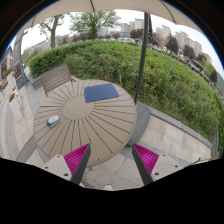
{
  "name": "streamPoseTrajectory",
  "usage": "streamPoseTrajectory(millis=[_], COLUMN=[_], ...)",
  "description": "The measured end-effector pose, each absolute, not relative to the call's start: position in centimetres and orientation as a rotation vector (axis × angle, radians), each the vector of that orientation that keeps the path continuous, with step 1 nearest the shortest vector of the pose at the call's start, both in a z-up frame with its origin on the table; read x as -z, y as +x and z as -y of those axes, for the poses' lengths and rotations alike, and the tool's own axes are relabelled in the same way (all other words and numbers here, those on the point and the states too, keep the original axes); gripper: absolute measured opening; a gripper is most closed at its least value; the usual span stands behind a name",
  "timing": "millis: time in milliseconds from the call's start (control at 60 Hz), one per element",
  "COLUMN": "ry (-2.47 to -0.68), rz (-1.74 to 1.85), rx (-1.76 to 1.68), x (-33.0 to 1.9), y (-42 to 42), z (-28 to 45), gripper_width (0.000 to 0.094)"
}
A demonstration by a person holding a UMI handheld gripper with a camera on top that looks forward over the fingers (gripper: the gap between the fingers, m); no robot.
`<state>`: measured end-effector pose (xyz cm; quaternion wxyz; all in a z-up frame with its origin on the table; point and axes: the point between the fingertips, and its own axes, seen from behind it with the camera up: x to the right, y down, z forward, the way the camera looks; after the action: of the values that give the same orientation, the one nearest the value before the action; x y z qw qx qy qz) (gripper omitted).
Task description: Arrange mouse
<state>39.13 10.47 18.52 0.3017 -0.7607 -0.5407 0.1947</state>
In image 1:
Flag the beige umbrella canopy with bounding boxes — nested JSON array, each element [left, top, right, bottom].
[[22, 0, 201, 32]]

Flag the white and teal computer mouse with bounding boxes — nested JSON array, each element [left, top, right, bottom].
[[46, 115, 60, 127]]

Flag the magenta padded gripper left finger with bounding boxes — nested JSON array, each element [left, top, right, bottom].
[[43, 143, 92, 186]]

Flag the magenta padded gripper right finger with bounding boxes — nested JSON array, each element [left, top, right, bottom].
[[131, 143, 184, 186]]

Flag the grey umbrella base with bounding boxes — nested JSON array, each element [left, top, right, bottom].
[[127, 102, 151, 146]]

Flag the round beige slatted table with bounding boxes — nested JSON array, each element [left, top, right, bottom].
[[34, 80, 137, 166]]

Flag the green hedge bushes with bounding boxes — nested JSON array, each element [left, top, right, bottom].
[[22, 40, 224, 147]]

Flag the dark umbrella pole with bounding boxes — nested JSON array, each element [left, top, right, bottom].
[[134, 13, 149, 105]]

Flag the grey slatted outdoor chair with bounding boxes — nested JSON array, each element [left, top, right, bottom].
[[40, 64, 75, 95]]

